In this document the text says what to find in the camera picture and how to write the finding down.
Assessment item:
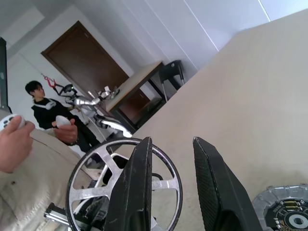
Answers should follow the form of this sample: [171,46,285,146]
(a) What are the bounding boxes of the black upright panel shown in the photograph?
[0,37,13,114]

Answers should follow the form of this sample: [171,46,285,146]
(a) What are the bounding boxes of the grey motor cover plate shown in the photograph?
[252,184,308,231]

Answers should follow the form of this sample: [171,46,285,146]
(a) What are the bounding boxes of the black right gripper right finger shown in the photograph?
[192,136,262,231]

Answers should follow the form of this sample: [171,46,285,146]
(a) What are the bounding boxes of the seated operator person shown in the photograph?
[0,129,106,231]

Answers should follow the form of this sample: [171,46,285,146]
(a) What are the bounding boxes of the white handheld controller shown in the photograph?
[55,115,72,128]
[0,114,26,132]

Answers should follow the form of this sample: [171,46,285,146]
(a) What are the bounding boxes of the silver humanoid robot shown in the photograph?
[57,84,133,139]

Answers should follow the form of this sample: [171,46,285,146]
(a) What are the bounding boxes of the red hanging hook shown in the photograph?
[40,73,62,90]

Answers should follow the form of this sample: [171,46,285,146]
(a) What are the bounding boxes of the brown wooden door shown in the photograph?
[40,20,132,114]

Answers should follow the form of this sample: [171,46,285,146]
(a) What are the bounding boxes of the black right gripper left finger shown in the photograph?
[103,136,154,231]

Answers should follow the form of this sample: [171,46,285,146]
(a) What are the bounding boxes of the operator right hand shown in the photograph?
[0,115,36,174]

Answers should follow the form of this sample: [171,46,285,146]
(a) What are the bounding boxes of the black-rimmed silver spoked rotor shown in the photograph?
[65,137,183,231]

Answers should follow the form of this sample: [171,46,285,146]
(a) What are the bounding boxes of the bystander in black clothes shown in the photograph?
[25,80,101,154]

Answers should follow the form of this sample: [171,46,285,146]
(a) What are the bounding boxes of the white headset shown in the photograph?
[33,99,56,111]

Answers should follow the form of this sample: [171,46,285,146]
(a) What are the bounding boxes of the wooden table dark legs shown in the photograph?
[105,61,168,132]

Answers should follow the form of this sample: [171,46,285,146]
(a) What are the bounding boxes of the operator left hand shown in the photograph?
[52,117,79,146]

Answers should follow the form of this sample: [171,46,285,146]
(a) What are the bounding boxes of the black chair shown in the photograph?
[158,59,186,103]

